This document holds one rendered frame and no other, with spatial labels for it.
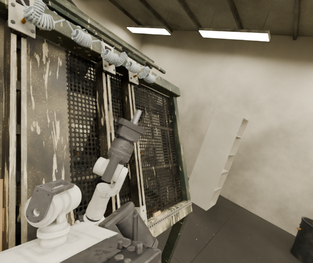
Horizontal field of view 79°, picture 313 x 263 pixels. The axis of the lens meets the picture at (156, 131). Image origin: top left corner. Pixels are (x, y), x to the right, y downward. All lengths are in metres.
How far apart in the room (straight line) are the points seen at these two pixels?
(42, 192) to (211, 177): 3.91
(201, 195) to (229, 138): 1.33
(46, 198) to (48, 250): 0.11
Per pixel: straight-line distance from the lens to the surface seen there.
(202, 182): 4.28
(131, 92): 1.47
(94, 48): 1.30
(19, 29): 1.06
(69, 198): 0.49
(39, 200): 0.43
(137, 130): 0.74
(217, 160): 4.13
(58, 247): 0.49
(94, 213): 0.84
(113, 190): 0.76
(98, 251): 0.45
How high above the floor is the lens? 1.68
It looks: 7 degrees down
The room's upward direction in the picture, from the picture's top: 19 degrees clockwise
